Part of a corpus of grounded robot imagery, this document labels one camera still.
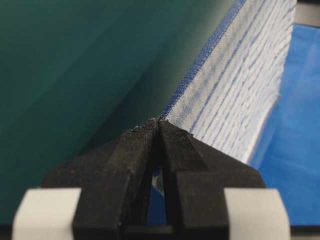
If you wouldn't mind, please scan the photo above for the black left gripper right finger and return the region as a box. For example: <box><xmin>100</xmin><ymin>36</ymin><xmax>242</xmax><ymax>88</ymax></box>
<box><xmin>159</xmin><ymin>121</ymin><xmax>291</xmax><ymax>240</ymax></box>

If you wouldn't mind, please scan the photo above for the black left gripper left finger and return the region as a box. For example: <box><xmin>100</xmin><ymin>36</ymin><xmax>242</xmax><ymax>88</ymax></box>
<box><xmin>11</xmin><ymin>119</ymin><xmax>158</xmax><ymax>240</ymax></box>

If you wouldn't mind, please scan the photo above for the white blue-striped towel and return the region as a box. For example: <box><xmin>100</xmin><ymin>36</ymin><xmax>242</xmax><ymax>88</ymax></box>
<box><xmin>151</xmin><ymin>0</ymin><xmax>297</xmax><ymax>196</ymax></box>

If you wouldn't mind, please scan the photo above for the blue table cloth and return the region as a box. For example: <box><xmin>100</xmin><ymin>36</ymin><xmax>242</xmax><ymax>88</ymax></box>
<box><xmin>146</xmin><ymin>23</ymin><xmax>320</xmax><ymax>226</ymax></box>

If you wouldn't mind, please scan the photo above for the green backdrop sheet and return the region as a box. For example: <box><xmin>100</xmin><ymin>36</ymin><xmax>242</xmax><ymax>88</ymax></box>
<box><xmin>0</xmin><ymin>0</ymin><xmax>234</xmax><ymax>225</ymax></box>

